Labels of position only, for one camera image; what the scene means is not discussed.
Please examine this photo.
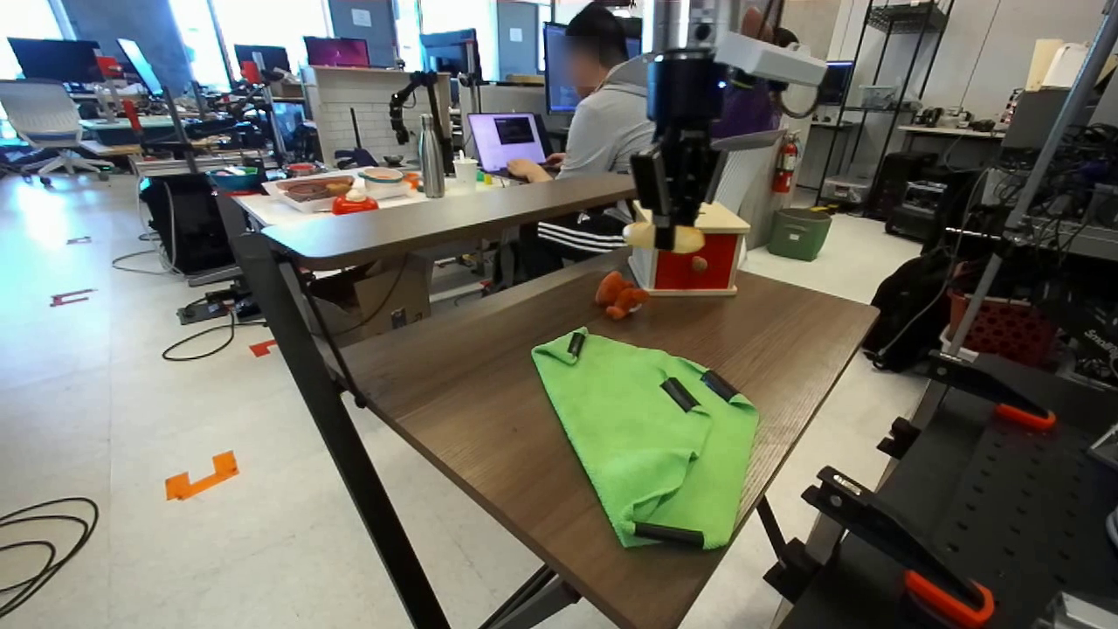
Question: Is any brown wooden table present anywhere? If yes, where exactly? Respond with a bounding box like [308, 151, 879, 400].
[220, 174, 874, 629]

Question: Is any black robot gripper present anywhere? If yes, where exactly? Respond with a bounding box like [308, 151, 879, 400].
[630, 49, 725, 252]

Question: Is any green cloth bag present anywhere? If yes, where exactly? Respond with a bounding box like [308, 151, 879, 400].
[531, 328, 762, 551]

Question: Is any silver metal bottle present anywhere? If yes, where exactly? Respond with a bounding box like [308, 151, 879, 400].
[421, 119, 445, 198]

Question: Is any white wooden box red drawer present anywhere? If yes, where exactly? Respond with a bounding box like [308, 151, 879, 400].
[630, 202, 751, 299]

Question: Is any seated person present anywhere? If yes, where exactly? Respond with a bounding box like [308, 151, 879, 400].
[507, 4, 655, 273]

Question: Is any green storage bin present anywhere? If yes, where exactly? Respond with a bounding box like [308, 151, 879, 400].
[764, 211, 833, 261]

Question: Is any black clamp orange handle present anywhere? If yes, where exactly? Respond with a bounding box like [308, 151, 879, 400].
[930, 353, 1060, 433]
[803, 464, 998, 629]

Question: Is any open laptop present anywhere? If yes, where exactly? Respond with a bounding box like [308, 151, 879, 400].
[467, 111, 546, 174]

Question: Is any black perforated mounting board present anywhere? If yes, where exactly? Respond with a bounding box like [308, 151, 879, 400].
[775, 353, 1118, 629]

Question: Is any orange toy object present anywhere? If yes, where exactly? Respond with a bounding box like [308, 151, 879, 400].
[593, 273, 647, 321]

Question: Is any yellow toy object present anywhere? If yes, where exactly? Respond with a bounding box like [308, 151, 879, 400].
[622, 211, 659, 252]

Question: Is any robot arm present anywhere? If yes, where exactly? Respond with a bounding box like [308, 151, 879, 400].
[624, 0, 829, 257]

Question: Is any red fire extinguisher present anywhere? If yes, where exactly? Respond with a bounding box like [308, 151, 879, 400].
[771, 134, 799, 195]

